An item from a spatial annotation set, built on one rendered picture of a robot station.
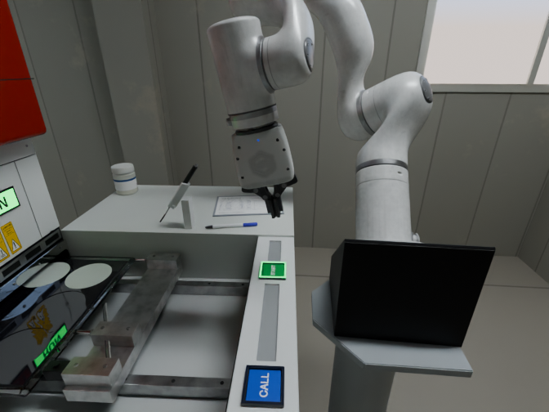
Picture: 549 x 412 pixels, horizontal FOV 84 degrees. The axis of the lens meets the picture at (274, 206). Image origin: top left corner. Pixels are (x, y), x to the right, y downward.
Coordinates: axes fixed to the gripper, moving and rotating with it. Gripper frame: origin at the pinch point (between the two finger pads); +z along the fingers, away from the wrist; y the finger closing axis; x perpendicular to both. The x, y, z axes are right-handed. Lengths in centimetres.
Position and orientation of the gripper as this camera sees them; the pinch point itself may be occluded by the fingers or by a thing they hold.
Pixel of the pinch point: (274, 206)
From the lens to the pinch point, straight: 59.1
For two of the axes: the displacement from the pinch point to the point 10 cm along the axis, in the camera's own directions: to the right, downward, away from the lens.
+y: 9.8, -1.7, -1.2
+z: 2.1, 8.9, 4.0
